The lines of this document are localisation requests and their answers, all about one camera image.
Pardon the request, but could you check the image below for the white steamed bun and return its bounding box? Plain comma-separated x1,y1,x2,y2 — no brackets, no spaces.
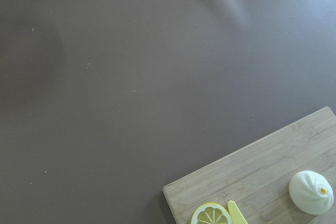
289,170,334,215

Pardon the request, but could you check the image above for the wooden cutting board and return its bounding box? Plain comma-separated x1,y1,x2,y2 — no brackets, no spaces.
163,107,335,223

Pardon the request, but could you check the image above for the yellow plastic knife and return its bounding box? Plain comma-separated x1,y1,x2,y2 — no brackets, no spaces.
227,200,248,224

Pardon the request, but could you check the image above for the upper lemon slice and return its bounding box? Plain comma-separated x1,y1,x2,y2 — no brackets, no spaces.
191,202,233,224

